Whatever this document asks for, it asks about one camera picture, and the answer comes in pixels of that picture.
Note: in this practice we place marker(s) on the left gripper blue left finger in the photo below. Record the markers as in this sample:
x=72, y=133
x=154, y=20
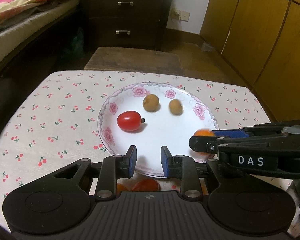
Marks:
x=128, y=163

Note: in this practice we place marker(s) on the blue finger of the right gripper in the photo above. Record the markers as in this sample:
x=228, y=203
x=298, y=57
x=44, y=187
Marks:
x=205, y=144
x=231, y=133

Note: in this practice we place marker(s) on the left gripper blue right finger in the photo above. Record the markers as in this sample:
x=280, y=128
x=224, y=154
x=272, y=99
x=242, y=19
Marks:
x=170, y=164

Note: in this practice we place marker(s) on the small orange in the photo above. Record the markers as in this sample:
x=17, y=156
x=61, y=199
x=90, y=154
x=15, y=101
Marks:
x=203, y=132
x=121, y=188
x=204, y=187

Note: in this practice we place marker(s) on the red cherry tomato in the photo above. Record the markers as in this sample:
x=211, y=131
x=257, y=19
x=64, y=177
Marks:
x=130, y=121
x=146, y=185

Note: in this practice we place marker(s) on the brown longan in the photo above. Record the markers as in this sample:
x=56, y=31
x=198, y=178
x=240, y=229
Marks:
x=175, y=107
x=150, y=103

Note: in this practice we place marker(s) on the white floral porcelain plate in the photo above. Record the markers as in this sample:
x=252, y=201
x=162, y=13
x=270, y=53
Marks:
x=161, y=128

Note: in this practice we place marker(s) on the dark wooden stool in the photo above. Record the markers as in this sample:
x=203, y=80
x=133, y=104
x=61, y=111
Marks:
x=135, y=60

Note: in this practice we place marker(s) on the yellow wooden wardrobe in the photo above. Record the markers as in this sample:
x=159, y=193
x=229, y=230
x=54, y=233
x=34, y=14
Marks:
x=260, y=39

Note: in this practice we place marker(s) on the dark wooden nightstand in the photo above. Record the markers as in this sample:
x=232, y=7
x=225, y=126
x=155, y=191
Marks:
x=125, y=23

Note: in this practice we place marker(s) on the white wall socket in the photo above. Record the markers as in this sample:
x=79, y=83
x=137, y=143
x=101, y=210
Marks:
x=179, y=15

